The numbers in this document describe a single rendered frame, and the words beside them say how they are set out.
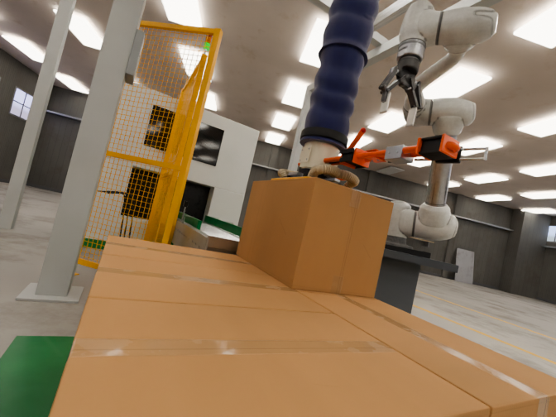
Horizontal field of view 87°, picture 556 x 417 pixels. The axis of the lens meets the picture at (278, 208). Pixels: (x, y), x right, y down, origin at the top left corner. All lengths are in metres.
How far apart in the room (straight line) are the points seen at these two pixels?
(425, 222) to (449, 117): 0.55
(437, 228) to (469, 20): 1.00
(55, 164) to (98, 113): 11.98
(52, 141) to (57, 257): 12.25
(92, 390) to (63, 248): 1.86
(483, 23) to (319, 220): 0.81
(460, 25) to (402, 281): 1.21
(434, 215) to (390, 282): 0.44
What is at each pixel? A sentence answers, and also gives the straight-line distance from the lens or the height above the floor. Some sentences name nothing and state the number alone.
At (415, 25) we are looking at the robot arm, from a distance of 1.27.
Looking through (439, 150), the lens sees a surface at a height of 1.05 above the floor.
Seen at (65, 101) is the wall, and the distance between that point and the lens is 14.54.
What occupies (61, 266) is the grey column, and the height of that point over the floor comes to 0.20.
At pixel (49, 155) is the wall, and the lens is 14.32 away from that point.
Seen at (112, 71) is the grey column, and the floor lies 1.45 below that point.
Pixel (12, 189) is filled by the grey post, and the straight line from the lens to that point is 4.45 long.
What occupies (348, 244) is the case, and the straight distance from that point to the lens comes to 1.15.
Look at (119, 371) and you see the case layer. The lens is 0.43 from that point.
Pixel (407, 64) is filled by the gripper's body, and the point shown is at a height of 1.39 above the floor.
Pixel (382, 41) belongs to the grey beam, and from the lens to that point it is 4.39.
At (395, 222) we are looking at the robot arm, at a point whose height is 0.91.
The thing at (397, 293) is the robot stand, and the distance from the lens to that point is 1.80.
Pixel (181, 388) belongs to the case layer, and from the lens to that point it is 0.41.
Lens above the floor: 0.76
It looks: 3 degrees up
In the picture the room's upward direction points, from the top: 13 degrees clockwise
